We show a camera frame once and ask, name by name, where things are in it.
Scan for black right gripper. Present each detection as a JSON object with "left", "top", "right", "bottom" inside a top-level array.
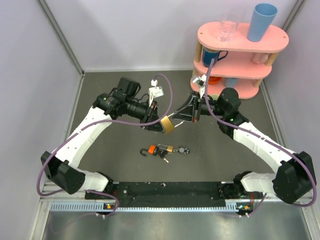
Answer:
[{"left": 170, "top": 91, "right": 226, "bottom": 124}]

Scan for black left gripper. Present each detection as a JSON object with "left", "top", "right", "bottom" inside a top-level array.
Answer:
[{"left": 125, "top": 98, "right": 166, "bottom": 134}]

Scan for large brass padlock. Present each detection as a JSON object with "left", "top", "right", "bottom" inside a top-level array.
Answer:
[{"left": 160, "top": 113, "right": 184, "bottom": 135}]

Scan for orange black hook lock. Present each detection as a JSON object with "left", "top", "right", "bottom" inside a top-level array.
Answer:
[{"left": 139, "top": 145, "right": 164, "bottom": 157}]

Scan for small padlock keys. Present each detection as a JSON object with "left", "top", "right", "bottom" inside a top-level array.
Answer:
[{"left": 158, "top": 151, "right": 169, "bottom": 163}]

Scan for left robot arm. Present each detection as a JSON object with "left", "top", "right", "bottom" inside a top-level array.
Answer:
[{"left": 41, "top": 77, "right": 165, "bottom": 199}]

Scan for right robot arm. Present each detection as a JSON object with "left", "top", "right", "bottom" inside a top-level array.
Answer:
[{"left": 170, "top": 88, "right": 317, "bottom": 204}]

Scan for small brass padlock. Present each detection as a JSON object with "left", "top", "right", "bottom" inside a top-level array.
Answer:
[{"left": 157, "top": 144, "right": 174, "bottom": 153}]

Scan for light green mug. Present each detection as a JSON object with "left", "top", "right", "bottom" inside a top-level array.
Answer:
[{"left": 209, "top": 94, "right": 219, "bottom": 100}]

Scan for orange bowl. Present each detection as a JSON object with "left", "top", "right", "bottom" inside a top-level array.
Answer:
[{"left": 208, "top": 76, "right": 222, "bottom": 85}]

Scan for small light blue cup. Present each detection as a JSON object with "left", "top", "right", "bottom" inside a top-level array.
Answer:
[{"left": 224, "top": 77, "right": 239, "bottom": 88}]

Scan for dark blue mug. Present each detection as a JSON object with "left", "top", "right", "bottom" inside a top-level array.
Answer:
[{"left": 202, "top": 47, "right": 229, "bottom": 68}]

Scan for pink three-tier shelf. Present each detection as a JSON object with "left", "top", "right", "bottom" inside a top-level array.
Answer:
[{"left": 192, "top": 22, "right": 289, "bottom": 99}]

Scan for pink mug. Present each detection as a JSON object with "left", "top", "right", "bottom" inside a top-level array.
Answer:
[{"left": 251, "top": 52, "right": 270, "bottom": 65}]

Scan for clear drinking glass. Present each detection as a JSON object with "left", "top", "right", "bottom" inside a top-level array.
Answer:
[{"left": 217, "top": 12, "right": 240, "bottom": 42}]

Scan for light blue tall cup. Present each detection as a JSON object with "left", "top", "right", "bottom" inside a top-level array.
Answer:
[{"left": 247, "top": 3, "right": 278, "bottom": 42}]

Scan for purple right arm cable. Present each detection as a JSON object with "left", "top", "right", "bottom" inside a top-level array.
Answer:
[{"left": 204, "top": 58, "right": 318, "bottom": 217}]

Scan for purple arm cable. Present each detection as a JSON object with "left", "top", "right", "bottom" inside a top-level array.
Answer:
[
  {"left": 36, "top": 72, "right": 174, "bottom": 218},
  {"left": 204, "top": 58, "right": 318, "bottom": 217}
]

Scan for black white keychain charm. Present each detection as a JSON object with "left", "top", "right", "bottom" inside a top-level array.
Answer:
[{"left": 172, "top": 147, "right": 190, "bottom": 155}]

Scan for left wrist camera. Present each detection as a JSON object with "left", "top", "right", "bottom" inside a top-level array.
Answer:
[{"left": 148, "top": 79, "right": 164, "bottom": 105}]

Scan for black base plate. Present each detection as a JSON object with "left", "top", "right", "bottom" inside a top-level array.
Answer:
[{"left": 84, "top": 181, "right": 265, "bottom": 208}]

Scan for grey slotted cable duct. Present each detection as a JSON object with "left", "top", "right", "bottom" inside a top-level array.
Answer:
[{"left": 50, "top": 199, "right": 252, "bottom": 213}]

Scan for aluminium frame rail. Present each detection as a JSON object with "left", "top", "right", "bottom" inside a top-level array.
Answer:
[{"left": 39, "top": 180, "right": 313, "bottom": 203}]

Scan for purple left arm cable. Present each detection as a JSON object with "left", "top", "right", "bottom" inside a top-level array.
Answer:
[{"left": 36, "top": 72, "right": 174, "bottom": 218}]

